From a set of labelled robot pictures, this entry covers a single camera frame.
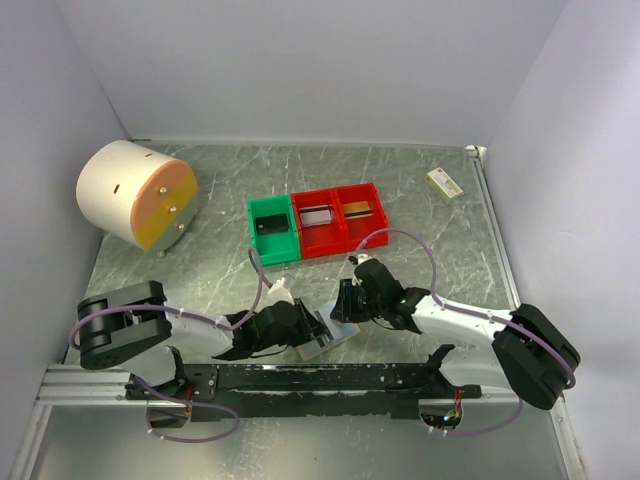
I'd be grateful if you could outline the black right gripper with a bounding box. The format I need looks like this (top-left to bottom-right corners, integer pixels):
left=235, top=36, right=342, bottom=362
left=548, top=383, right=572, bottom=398
left=331, top=278, right=386, bottom=323

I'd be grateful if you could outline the grey striped credit card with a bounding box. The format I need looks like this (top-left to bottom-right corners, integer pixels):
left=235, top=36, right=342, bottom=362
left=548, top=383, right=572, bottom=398
left=315, top=301, right=341, bottom=344

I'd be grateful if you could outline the tan card holder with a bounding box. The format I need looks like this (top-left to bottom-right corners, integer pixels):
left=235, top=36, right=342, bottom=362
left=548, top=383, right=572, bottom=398
left=296, top=320, right=360, bottom=360

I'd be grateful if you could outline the silver VIP credit card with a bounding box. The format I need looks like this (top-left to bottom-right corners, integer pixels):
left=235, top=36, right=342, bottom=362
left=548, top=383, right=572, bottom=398
left=298, top=205, right=334, bottom=228

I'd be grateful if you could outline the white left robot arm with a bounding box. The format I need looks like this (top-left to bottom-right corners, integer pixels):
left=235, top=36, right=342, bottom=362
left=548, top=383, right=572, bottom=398
left=69, top=277, right=335, bottom=399

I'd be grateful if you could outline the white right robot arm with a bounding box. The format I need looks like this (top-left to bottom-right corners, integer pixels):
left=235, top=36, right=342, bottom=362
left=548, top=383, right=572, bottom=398
left=330, top=255, right=581, bottom=410

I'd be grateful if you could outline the black credit card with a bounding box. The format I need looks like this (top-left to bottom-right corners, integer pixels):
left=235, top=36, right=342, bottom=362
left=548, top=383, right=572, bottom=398
left=254, top=213, right=290, bottom=235

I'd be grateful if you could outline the red bin middle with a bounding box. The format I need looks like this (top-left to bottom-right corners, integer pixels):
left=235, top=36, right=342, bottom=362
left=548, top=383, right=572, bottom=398
left=291, top=189, right=346, bottom=259

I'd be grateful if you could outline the red bin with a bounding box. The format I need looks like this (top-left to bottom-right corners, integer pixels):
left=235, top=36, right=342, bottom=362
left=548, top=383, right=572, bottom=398
left=335, top=183, right=389, bottom=251
left=291, top=189, right=346, bottom=259

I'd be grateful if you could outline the green plastic bin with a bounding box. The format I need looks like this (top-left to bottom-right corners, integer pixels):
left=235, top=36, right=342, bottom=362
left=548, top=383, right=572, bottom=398
left=247, top=195, right=301, bottom=266

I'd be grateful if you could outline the red bin right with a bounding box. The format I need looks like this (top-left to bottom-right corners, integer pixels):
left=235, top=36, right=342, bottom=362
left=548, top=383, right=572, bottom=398
left=335, top=183, right=389, bottom=251

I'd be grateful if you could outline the small white cardboard box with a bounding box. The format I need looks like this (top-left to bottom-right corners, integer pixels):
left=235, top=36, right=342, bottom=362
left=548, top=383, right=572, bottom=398
left=425, top=167, right=464, bottom=204

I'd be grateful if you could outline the white cylinder with orange face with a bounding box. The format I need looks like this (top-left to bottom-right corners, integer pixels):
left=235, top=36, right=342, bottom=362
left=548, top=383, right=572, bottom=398
left=76, top=140, right=199, bottom=254

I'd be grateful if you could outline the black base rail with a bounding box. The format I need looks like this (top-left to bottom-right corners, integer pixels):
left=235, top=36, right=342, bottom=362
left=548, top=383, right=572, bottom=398
left=124, top=362, right=484, bottom=424

